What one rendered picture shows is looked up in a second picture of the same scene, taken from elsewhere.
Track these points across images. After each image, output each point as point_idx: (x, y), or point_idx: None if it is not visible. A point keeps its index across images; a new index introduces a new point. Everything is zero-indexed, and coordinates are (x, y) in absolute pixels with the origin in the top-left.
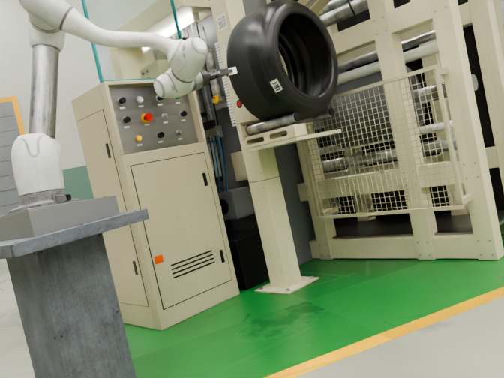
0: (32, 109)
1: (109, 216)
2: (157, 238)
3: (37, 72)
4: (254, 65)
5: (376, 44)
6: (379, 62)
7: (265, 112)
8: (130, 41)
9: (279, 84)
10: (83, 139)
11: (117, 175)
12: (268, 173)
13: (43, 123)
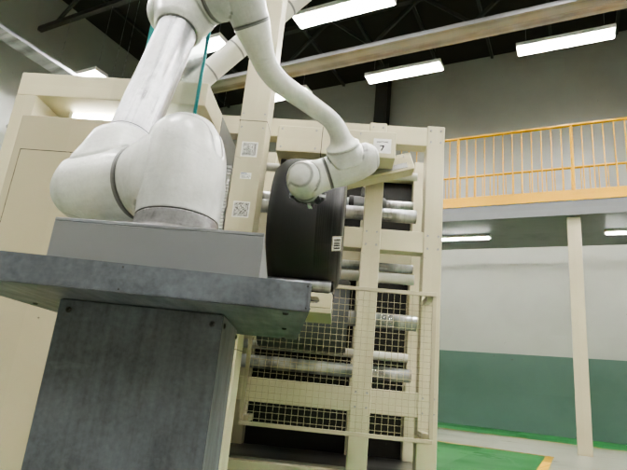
0: (146, 89)
1: None
2: None
3: (172, 48)
4: (324, 211)
5: (362, 253)
6: (360, 270)
7: (297, 267)
8: (313, 103)
9: (341, 243)
10: (19, 179)
11: None
12: (240, 342)
13: (156, 119)
